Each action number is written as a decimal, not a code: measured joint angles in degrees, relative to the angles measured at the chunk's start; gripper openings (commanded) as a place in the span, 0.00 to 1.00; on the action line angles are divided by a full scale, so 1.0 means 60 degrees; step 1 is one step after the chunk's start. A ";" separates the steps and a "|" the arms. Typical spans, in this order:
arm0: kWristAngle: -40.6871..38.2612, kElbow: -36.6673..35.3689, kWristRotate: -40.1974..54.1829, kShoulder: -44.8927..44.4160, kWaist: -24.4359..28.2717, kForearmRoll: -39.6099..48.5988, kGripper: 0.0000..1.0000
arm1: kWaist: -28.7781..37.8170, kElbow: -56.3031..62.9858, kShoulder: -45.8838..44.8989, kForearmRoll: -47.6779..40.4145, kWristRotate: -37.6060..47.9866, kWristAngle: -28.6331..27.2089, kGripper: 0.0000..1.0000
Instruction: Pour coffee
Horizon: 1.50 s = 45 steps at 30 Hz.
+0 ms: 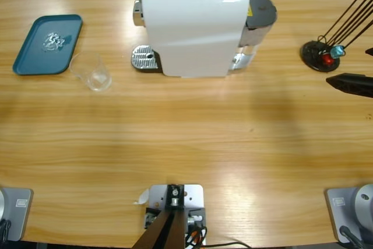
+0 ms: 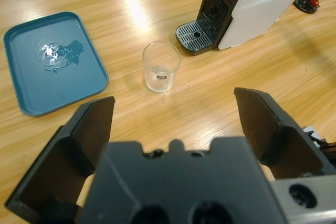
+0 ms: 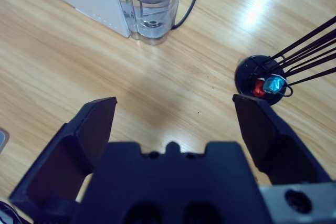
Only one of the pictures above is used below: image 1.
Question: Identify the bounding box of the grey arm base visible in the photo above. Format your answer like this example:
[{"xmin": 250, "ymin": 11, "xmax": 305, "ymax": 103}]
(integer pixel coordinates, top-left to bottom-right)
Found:
[
  {"xmin": 0, "ymin": 187, "xmax": 34, "ymax": 243},
  {"xmin": 325, "ymin": 184, "xmax": 373, "ymax": 244}
]

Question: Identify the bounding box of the white paper tab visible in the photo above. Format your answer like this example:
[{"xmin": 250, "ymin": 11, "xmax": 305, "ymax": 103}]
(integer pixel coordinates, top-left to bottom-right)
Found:
[{"xmin": 133, "ymin": 189, "xmax": 151, "ymax": 205}]

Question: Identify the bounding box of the white capsule coffee machine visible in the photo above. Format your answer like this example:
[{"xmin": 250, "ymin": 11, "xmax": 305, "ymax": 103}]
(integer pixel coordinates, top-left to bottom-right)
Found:
[{"xmin": 131, "ymin": 0, "xmax": 258, "ymax": 79}]

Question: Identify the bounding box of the orange and black cable bundle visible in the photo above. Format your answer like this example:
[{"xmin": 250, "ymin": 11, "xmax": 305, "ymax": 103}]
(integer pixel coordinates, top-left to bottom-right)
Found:
[{"xmin": 185, "ymin": 225, "xmax": 208, "ymax": 247}]

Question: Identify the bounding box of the black capsule holder with rods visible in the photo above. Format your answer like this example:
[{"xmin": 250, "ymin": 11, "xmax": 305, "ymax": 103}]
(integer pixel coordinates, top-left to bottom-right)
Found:
[{"xmin": 300, "ymin": 0, "xmax": 373, "ymax": 73}]

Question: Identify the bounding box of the clear glass cup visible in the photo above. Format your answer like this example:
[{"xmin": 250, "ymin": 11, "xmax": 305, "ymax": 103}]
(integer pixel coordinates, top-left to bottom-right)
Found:
[{"xmin": 69, "ymin": 51, "xmax": 113, "ymax": 93}]

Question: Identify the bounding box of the black base cable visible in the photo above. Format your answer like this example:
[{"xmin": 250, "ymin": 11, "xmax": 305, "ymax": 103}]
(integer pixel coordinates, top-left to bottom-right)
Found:
[
  {"xmin": 0, "ymin": 219, "xmax": 12, "ymax": 243},
  {"xmin": 339, "ymin": 225, "xmax": 365, "ymax": 249}
]

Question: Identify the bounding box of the metal grated drip tray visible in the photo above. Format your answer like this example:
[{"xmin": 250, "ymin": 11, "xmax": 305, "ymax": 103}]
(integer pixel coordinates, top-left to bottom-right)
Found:
[{"xmin": 130, "ymin": 44, "xmax": 161, "ymax": 73}]

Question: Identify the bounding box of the blue coffee capsule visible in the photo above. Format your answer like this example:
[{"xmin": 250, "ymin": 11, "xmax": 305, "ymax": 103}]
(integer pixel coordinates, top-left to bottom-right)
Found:
[{"xmin": 332, "ymin": 45, "xmax": 346, "ymax": 59}]

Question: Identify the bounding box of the clear water tank grey lid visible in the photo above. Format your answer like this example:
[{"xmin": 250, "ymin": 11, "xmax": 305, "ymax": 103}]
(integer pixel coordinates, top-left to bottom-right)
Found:
[{"xmin": 237, "ymin": 0, "xmax": 279, "ymax": 57}]

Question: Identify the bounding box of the thin black cable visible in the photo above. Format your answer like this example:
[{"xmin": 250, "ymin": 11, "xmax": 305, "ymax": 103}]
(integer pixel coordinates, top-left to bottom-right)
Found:
[{"xmin": 203, "ymin": 241, "xmax": 253, "ymax": 249}]

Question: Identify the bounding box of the teal plastic tray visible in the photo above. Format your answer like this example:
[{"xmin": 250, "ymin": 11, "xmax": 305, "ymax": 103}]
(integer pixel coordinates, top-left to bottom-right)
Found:
[{"xmin": 12, "ymin": 13, "xmax": 84, "ymax": 76}]

